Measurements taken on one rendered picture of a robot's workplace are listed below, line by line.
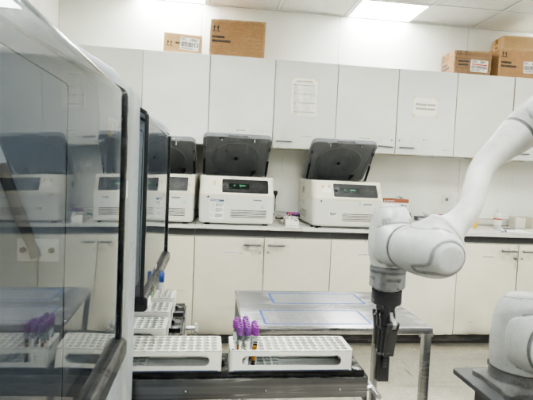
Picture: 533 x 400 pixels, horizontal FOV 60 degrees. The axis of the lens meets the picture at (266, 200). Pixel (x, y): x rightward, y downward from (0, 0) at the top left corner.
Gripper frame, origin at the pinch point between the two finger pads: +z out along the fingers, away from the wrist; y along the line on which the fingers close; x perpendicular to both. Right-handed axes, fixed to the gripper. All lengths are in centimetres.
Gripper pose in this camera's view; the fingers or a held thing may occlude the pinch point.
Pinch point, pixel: (382, 367)
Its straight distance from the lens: 129.4
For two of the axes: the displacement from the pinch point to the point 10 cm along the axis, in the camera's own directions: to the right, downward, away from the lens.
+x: 9.9, 0.4, 1.3
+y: 1.2, 0.6, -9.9
